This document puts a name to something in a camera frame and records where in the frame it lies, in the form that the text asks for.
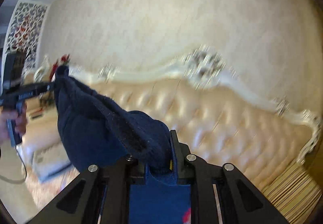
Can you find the navy blue fleece garment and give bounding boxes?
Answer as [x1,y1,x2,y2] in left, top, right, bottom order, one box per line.
[54,66,172,178]

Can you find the person's left hand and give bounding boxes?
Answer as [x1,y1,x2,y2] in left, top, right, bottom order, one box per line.
[0,105,27,144]

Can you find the white lattice screen partition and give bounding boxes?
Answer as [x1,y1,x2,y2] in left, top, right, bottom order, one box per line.
[3,0,50,72]

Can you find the cream tufted leather sofa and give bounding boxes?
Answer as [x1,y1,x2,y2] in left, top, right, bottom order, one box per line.
[15,44,323,217]

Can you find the striped beige cushion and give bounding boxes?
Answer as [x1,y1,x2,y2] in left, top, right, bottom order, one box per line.
[262,162,322,223]

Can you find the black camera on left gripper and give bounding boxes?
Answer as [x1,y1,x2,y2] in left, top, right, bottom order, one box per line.
[2,51,26,92]

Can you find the black cable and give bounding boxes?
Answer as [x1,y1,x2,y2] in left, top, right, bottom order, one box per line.
[0,144,28,185]

